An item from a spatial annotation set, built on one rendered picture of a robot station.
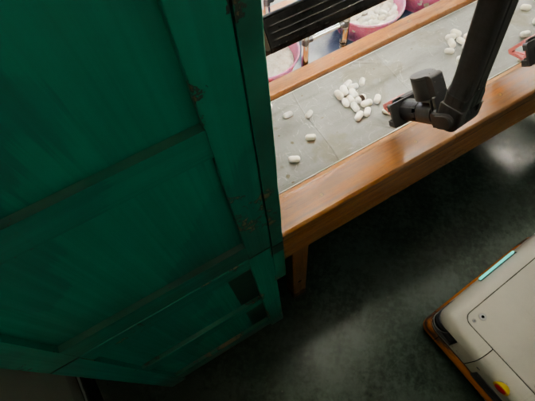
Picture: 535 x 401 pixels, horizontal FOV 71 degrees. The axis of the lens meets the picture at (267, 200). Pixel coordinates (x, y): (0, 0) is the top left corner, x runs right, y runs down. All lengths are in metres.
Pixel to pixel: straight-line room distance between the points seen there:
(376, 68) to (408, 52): 0.13
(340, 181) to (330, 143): 0.15
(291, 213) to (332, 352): 0.82
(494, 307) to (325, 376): 0.67
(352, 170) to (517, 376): 0.86
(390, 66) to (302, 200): 0.58
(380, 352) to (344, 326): 0.17
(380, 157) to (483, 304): 0.70
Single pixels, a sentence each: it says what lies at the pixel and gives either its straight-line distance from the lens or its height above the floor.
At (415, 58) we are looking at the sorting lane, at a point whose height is 0.74.
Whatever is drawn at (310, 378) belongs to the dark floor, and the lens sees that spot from 1.64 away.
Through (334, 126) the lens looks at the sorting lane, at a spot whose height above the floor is 0.74.
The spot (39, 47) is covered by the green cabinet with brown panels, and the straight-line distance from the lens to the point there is 0.36.
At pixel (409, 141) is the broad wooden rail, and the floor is 0.76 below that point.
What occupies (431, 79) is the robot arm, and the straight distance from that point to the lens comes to 0.95.
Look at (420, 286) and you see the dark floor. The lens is 1.78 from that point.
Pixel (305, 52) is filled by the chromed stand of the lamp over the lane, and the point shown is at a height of 0.81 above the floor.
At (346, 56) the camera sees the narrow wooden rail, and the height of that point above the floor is 0.76.
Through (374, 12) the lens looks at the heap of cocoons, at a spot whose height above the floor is 0.74.
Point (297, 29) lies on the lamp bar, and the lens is 0.93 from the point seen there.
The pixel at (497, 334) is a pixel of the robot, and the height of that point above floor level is 0.28.
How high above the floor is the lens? 1.64
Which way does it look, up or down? 62 degrees down
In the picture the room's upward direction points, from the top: 9 degrees counter-clockwise
